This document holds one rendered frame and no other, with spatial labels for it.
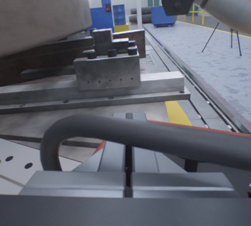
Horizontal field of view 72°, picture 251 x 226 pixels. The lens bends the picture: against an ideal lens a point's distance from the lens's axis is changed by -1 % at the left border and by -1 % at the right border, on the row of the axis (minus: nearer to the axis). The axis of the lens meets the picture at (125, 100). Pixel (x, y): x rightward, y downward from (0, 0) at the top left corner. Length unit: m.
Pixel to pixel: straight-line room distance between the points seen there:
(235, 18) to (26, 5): 0.70
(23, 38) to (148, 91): 0.90
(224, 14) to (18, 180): 0.54
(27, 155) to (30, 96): 1.14
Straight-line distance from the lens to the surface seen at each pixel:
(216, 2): 0.48
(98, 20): 5.49
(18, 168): 0.43
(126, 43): 1.28
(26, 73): 1.55
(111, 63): 1.20
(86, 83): 1.27
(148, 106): 1.29
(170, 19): 9.74
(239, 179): 0.21
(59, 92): 1.46
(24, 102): 1.61
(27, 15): 0.83
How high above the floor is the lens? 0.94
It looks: 27 degrees down
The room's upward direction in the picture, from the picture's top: 6 degrees counter-clockwise
